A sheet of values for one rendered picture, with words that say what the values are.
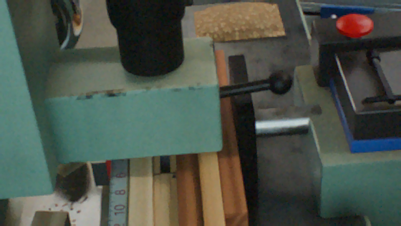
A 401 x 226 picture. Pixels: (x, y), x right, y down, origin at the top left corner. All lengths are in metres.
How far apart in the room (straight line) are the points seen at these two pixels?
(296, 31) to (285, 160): 0.22
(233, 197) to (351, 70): 0.15
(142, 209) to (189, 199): 0.04
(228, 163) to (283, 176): 0.08
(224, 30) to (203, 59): 0.28
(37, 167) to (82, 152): 0.05
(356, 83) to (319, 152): 0.06
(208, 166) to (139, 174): 0.06
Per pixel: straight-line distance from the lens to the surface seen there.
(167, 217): 0.62
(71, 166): 0.89
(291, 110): 0.68
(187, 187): 0.63
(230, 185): 0.63
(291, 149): 0.74
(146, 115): 0.61
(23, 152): 0.59
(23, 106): 0.56
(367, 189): 0.66
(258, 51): 0.87
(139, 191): 0.63
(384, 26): 0.71
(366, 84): 0.65
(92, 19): 2.73
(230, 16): 0.90
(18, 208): 0.87
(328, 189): 0.66
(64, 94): 0.60
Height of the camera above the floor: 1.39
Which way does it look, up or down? 36 degrees down
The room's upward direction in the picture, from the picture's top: 8 degrees counter-clockwise
